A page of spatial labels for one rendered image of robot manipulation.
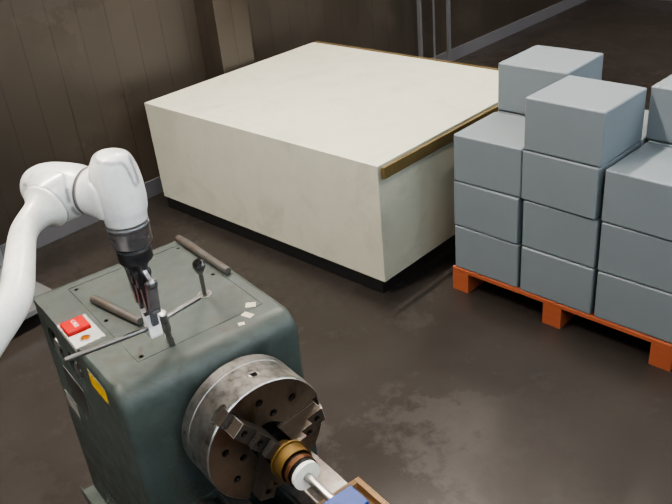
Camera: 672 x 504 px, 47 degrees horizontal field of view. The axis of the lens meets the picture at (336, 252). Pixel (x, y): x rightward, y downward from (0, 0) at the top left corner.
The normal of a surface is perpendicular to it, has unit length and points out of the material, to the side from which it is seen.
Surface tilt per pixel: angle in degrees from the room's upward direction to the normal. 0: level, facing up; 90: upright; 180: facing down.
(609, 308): 90
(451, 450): 0
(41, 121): 90
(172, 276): 0
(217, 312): 0
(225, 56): 90
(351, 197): 90
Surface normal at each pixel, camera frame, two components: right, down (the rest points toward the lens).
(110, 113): 0.73, 0.28
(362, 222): -0.68, 0.41
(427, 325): -0.09, -0.87
